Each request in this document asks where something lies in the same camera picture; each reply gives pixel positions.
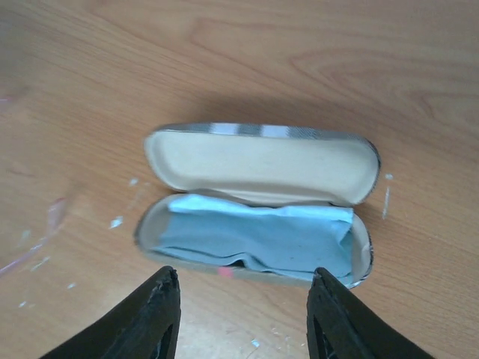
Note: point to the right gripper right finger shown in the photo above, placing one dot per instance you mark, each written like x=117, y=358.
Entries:
x=342, y=326

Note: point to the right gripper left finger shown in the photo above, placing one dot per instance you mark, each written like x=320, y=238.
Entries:
x=143, y=325

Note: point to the light blue cleaning cloth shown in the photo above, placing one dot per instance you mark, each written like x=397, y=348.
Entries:
x=292, y=241

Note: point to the plaid brown glasses case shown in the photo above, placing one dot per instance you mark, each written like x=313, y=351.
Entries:
x=260, y=166

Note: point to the pink transparent sunglasses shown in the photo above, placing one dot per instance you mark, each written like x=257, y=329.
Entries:
x=35, y=182

